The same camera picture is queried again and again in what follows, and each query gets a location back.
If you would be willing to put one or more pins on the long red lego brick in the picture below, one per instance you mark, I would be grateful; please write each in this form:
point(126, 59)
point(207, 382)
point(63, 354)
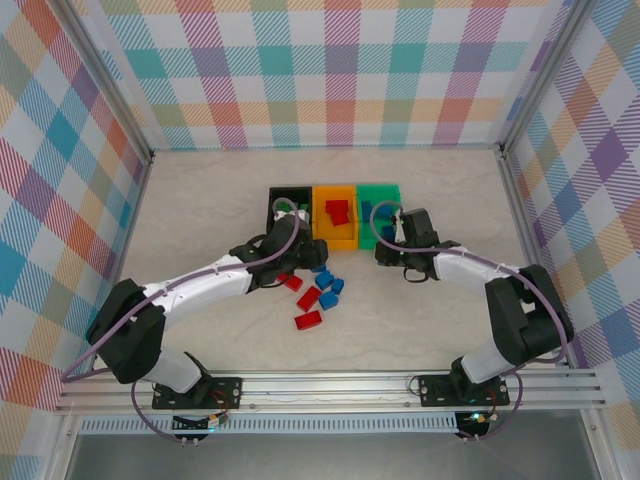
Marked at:
point(340, 219)
point(336, 206)
point(308, 320)
point(308, 298)
point(291, 281)

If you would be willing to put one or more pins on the long green lego brick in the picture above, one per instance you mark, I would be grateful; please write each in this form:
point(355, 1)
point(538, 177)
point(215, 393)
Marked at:
point(284, 206)

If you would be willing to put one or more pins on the right black-white robot arm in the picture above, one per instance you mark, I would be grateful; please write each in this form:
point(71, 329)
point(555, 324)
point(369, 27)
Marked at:
point(530, 315)

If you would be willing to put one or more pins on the left black-white robot arm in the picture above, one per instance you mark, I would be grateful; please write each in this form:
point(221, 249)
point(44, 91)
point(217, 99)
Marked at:
point(130, 330)

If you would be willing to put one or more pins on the green plastic bin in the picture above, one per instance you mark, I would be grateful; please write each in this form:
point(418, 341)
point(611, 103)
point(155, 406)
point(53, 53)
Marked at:
point(364, 240)

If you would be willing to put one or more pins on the orange plastic bin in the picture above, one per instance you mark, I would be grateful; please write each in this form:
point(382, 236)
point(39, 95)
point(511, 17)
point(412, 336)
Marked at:
point(345, 240)

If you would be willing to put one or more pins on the black plastic bin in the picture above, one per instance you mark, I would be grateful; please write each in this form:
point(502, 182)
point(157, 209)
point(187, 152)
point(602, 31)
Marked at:
point(272, 197)

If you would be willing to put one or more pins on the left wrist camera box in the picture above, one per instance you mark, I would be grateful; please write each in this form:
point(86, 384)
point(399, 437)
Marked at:
point(304, 216)

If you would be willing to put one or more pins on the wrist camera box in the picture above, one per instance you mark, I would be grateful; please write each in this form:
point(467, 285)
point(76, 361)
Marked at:
point(417, 225)
point(304, 216)

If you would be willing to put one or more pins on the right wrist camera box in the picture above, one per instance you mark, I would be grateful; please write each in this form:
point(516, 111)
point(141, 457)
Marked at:
point(417, 225)

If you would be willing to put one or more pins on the aluminium side frame rail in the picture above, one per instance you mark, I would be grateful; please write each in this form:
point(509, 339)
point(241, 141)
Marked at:
point(517, 200)

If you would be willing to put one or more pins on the aluminium mounting rail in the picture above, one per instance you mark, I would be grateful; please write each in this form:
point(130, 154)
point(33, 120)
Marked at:
point(325, 387)

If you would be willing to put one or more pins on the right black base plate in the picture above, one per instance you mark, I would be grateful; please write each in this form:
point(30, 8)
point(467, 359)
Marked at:
point(435, 390)

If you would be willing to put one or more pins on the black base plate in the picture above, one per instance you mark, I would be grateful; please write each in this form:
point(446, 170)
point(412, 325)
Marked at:
point(225, 392)
point(435, 390)

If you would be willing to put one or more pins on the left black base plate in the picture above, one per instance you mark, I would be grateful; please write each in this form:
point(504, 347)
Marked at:
point(225, 392)

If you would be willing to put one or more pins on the aluminium frame post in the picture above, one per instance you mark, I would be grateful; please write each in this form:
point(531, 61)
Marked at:
point(106, 75)
point(542, 75)

